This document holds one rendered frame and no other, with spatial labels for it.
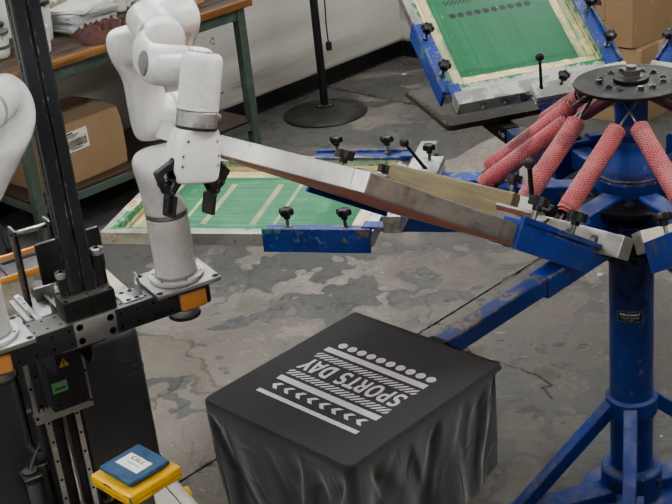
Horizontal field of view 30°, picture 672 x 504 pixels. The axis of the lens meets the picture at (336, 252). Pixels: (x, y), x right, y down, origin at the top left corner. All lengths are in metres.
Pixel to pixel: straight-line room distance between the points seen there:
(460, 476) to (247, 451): 0.47
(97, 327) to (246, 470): 0.45
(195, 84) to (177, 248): 0.67
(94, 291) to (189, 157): 0.64
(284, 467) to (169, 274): 0.52
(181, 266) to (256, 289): 2.56
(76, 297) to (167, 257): 0.22
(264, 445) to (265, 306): 2.61
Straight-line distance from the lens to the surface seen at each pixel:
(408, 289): 5.23
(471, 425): 2.77
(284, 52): 7.70
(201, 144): 2.25
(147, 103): 2.71
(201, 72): 2.22
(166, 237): 2.80
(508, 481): 4.04
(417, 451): 2.62
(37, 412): 3.36
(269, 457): 2.66
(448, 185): 2.83
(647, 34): 6.88
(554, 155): 3.24
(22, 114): 2.56
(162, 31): 2.42
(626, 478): 3.69
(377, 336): 2.91
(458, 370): 2.75
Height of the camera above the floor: 2.34
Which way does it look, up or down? 25 degrees down
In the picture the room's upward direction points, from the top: 6 degrees counter-clockwise
